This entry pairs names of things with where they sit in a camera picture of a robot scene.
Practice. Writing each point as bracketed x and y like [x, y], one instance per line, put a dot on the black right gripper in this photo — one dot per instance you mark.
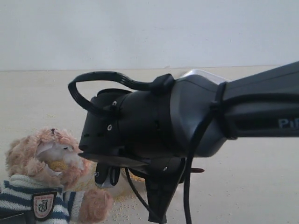
[139, 138]

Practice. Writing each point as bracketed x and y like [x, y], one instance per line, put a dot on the dark red wooden spoon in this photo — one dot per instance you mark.
[197, 170]

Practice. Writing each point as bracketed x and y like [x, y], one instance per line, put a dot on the brown teddy bear striped sweater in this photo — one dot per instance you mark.
[42, 170]

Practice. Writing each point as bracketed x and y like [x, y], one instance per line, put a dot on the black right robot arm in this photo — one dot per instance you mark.
[204, 115]

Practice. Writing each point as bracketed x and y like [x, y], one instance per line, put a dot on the steel bowl of millet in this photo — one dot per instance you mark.
[140, 182]

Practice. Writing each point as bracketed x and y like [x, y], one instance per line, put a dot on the white rectangular plastic tray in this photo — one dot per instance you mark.
[205, 74]

